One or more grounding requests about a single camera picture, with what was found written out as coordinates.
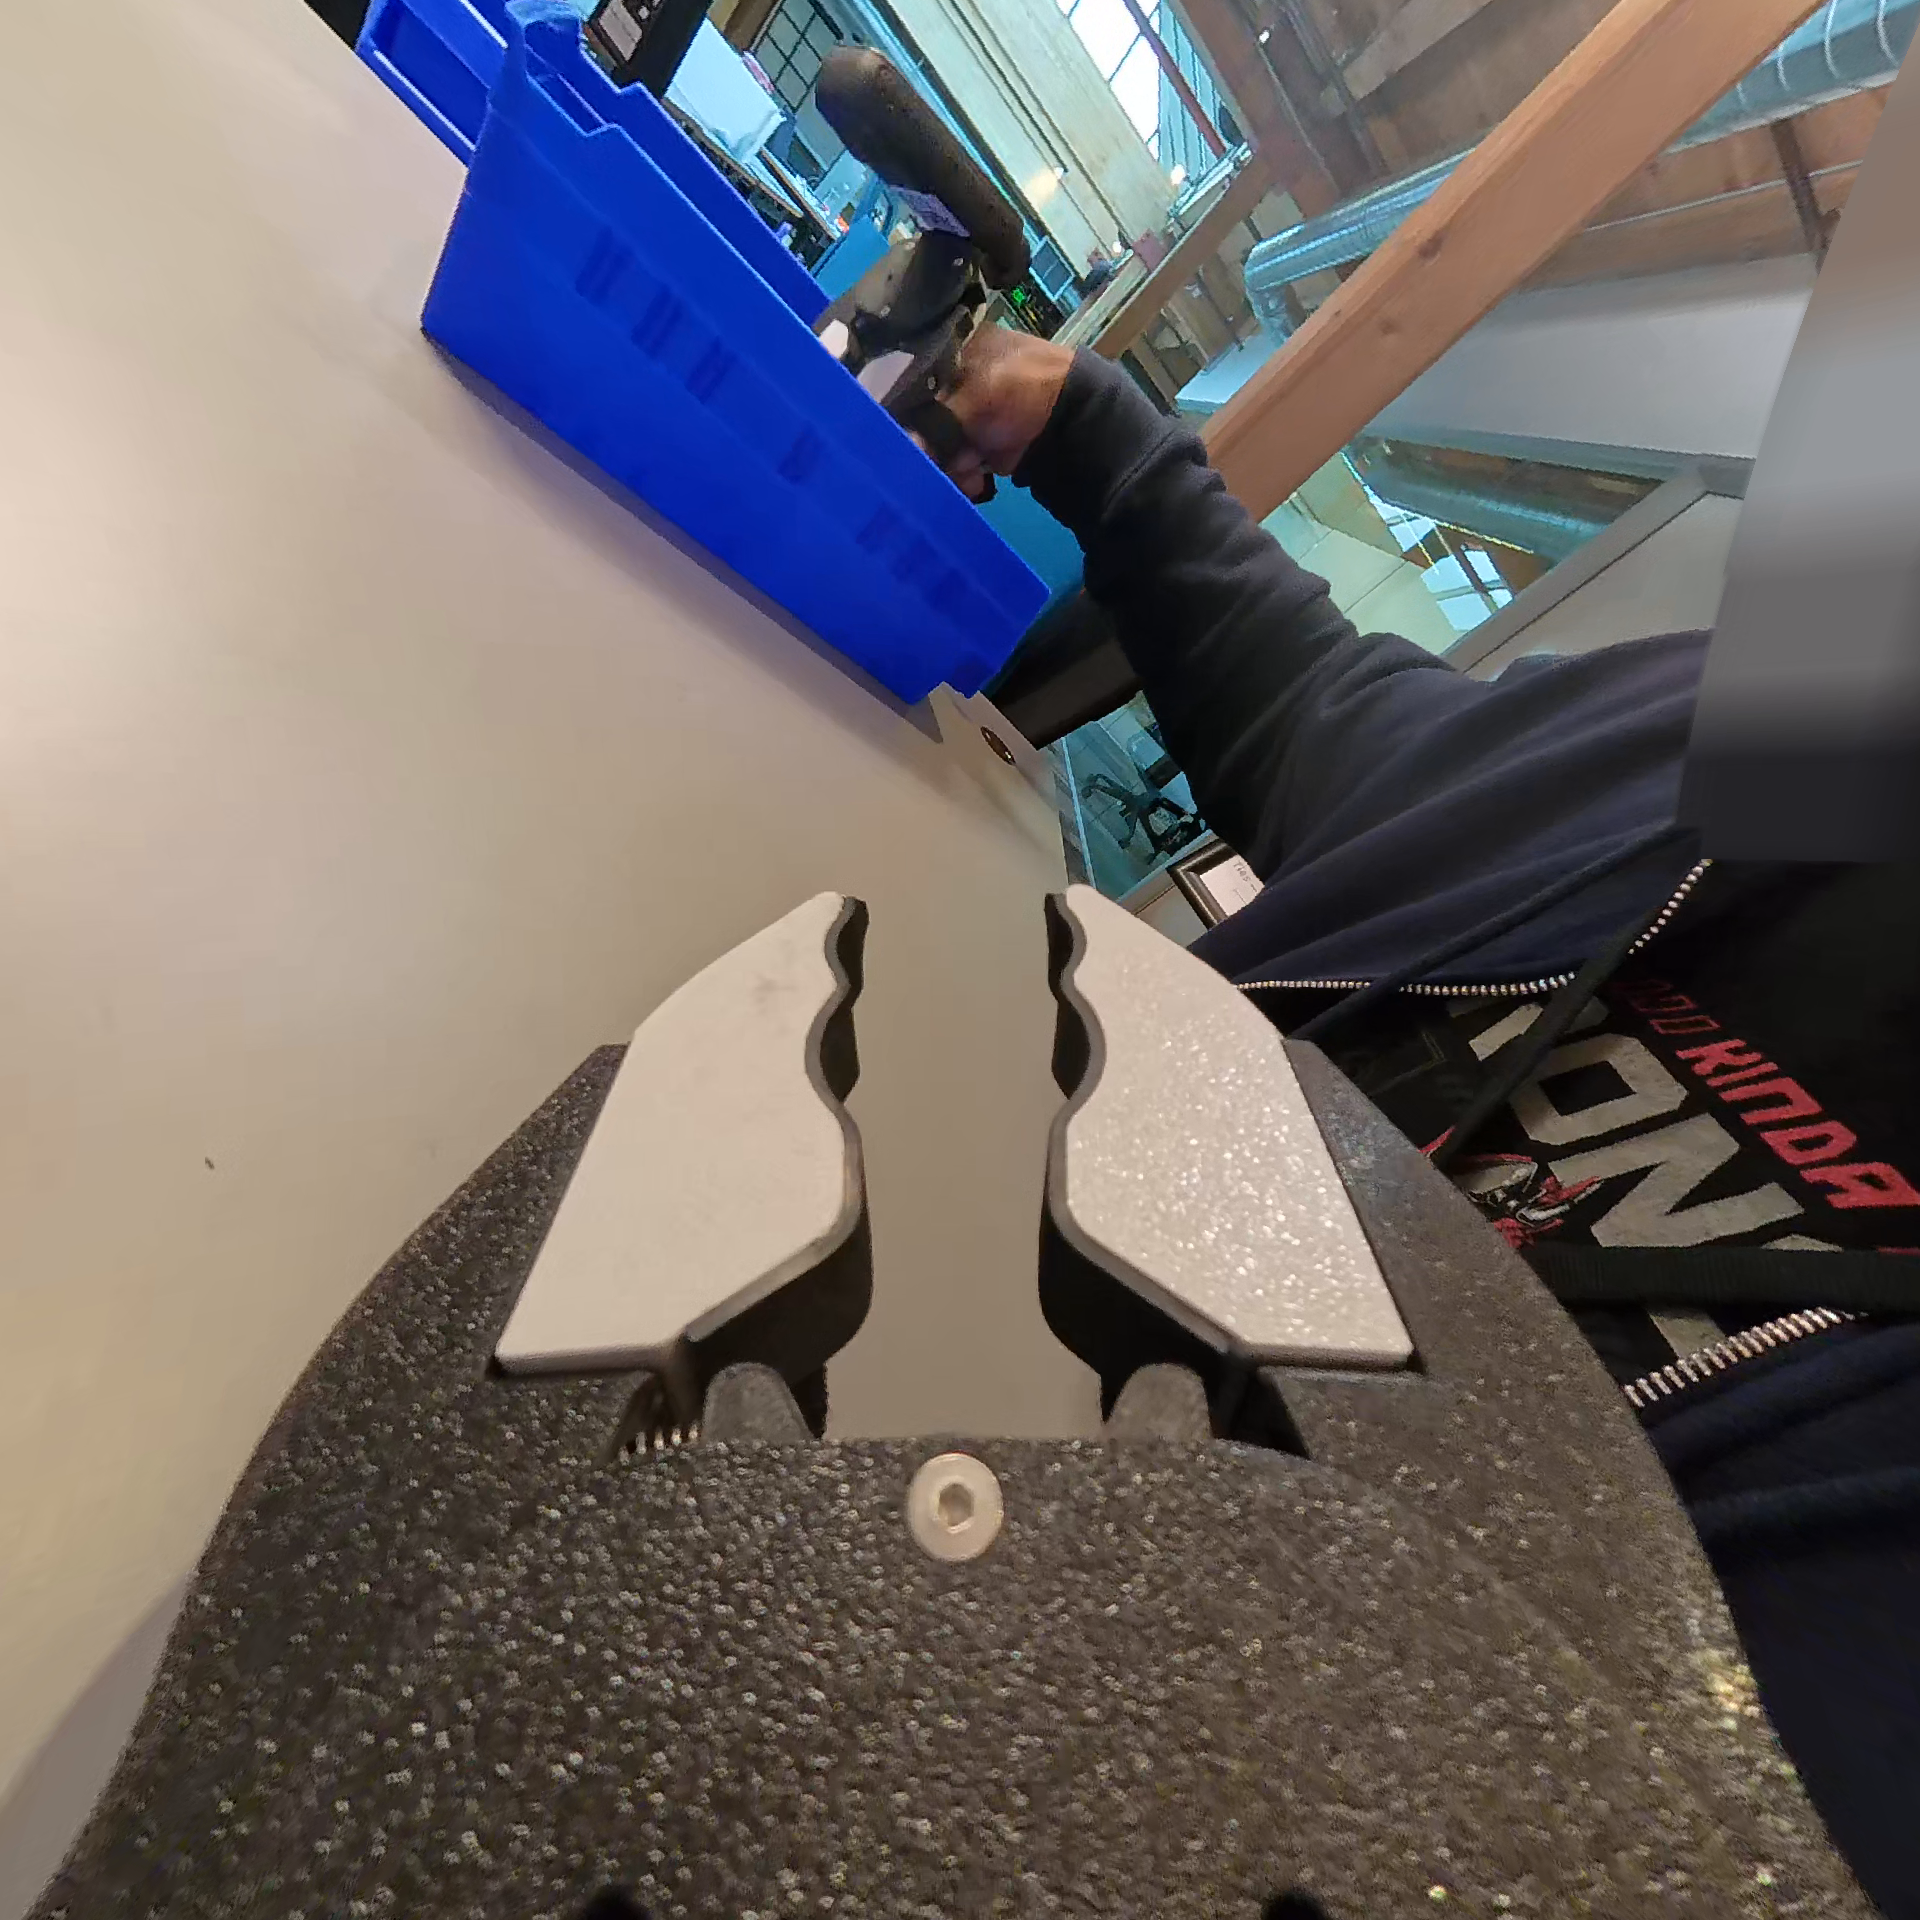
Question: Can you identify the framed wall sign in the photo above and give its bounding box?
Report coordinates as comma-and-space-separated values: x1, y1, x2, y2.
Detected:
1170, 841, 1271, 930

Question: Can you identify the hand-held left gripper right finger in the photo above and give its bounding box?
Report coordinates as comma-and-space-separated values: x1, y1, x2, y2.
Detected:
1040, 885, 1419, 1375

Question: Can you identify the black office chair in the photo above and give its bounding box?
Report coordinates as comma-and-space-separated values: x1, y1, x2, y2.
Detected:
991, 585, 1207, 871

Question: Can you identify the wooden post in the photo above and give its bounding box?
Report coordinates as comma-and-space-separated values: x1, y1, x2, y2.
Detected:
1200, 0, 1839, 522

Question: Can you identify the person's right hand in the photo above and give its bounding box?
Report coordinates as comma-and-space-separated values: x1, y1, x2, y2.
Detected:
955, 325, 1078, 487

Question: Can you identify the silver air duct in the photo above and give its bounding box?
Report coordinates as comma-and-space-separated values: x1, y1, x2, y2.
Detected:
1245, 0, 1920, 308

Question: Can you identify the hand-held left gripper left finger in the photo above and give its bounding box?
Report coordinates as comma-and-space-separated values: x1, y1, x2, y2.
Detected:
496, 892, 876, 1382

